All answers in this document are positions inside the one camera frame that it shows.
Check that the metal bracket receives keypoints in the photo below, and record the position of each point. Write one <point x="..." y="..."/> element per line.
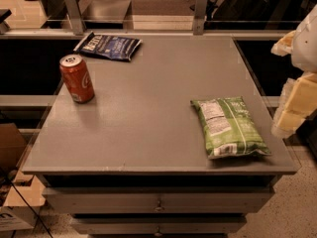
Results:
<point x="75" y="17"/>
<point x="199" y="17"/>

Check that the upper drawer knob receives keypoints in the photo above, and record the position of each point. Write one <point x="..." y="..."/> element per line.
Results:
<point x="159" y="208"/>

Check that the lower drawer knob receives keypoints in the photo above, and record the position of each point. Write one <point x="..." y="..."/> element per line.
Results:
<point x="158" y="233"/>

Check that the orange soda can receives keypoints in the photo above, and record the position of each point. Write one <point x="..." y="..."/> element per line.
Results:
<point x="76" y="77"/>

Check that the left metal bracket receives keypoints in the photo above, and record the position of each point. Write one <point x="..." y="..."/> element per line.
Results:
<point x="75" y="17"/>

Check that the grey drawer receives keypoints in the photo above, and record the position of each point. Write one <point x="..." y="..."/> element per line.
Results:
<point x="168" y="224"/>
<point x="80" y="200"/>

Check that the upper grey drawer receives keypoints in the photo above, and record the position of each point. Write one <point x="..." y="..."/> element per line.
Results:
<point x="80" y="200"/>

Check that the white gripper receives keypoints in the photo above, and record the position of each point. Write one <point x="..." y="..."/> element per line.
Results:
<point x="307" y="45"/>

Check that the lower grey drawer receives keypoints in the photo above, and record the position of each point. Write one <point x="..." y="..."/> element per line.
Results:
<point x="168" y="224"/>

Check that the cardboard box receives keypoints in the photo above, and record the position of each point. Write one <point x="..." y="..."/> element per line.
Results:
<point x="21" y="195"/>

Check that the blue chip bag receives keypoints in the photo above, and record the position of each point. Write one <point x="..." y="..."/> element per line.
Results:
<point x="107" y="47"/>

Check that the green jalapeno chip bag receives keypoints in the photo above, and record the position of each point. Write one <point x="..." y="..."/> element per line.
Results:
<point x="229" y="129"/>

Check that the right metal bracket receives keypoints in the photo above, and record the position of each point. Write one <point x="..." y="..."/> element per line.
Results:
<point x="199" y="17"/>

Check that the drawer knob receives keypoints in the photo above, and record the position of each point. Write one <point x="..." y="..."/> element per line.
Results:
<point x="159" y="208"/>
<point x="158" y="233"/>

